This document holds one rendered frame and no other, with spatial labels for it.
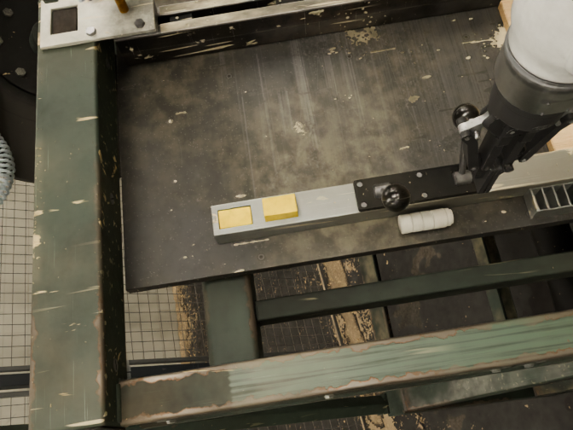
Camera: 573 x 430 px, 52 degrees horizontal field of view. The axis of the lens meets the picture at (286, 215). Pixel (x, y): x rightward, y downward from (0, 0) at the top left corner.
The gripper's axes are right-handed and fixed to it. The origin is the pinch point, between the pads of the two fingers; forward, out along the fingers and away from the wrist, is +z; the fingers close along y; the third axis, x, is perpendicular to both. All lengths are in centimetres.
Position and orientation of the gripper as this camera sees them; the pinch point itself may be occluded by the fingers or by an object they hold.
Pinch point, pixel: (486, 171)
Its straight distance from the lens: 80.2
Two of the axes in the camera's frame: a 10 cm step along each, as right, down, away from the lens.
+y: 9.9, -1.6, -0.1
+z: 0.7, 3.7, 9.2
